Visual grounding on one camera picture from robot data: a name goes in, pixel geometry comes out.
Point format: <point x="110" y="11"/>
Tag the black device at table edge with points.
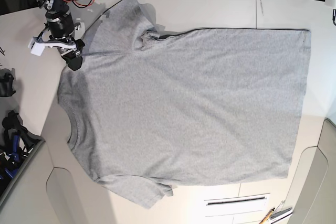
<point x="7" y="79"/>

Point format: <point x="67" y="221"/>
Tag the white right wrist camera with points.
<point x="36" y="46"/>

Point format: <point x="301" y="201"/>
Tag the black and blue tool pile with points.
<point x="16" y="146"/>

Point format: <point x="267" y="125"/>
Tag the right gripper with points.
<point x="60" y="33"/>

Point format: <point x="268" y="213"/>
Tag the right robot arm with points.
<point x="62" y="5"/>

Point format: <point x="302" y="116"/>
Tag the grey T-shirt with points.
<point x="206" y="107"/>

